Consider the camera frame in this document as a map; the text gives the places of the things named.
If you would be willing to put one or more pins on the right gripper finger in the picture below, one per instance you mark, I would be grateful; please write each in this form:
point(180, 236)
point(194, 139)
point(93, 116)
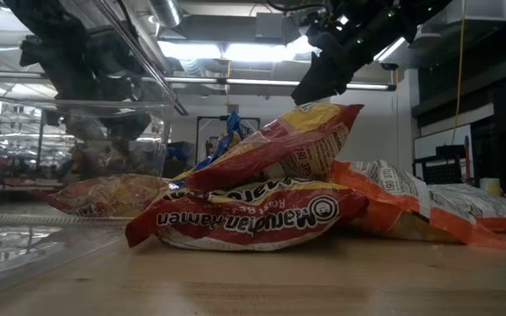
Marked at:
point(323, 83)
point(312, 57)

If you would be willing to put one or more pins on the blue Maruchan ramen pack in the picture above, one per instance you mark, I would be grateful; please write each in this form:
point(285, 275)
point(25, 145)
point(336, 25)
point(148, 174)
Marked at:
point(180, 151)
point(231, 131)

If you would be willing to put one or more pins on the orange Maruchan ramen pack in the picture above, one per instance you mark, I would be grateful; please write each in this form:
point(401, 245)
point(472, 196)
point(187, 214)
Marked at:
point(389, 206)
point(490, 204)

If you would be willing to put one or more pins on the yellow snack packet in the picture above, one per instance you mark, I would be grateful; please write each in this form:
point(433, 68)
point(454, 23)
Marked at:
point(244, 219)

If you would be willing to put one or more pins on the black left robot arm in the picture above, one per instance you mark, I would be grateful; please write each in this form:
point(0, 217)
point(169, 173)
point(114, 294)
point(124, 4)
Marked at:
point(59, 52)

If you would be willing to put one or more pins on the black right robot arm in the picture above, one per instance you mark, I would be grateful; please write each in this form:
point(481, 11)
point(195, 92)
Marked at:
point(402, 17)

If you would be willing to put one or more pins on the grey ceiling unit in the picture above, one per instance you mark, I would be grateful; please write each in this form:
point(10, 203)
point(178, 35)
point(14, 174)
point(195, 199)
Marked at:
point(270, 28)

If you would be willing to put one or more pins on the suspended linear light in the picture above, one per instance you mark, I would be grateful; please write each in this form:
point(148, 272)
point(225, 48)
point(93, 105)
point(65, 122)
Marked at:
point(257, 82)

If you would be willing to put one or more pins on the bright ceiling light panel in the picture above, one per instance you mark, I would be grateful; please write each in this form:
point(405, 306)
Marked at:
point(235, 50)

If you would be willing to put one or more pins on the whiteboard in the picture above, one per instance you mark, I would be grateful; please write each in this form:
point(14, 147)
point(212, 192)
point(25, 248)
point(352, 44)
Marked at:
point(437, 140)

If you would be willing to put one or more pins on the black crate rack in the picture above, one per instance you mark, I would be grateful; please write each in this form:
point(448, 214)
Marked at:
point(444, 173)

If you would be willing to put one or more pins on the red pole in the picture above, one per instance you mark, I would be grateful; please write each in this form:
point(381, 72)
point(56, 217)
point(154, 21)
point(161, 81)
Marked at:
point(467, 162)

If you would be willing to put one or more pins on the pale yellow roll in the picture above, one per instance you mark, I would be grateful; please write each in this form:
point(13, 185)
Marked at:
point(490, 186)

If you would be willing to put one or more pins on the clear plastic bin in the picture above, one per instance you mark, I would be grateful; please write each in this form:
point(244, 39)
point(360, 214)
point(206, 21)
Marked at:
point(16, 263)

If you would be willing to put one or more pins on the black security camera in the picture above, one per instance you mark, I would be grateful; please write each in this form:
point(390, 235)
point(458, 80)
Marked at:
point(389, 66)

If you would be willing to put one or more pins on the small grey wall box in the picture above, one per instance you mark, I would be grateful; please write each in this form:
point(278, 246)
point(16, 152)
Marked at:
point(233, 109)

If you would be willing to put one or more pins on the white ceiling duct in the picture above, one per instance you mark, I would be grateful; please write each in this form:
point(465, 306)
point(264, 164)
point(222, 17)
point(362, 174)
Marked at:
point(477, 11)

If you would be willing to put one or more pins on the round silver ceiling duct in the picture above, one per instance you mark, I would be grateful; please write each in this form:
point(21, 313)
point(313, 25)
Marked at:
point(165, 11)

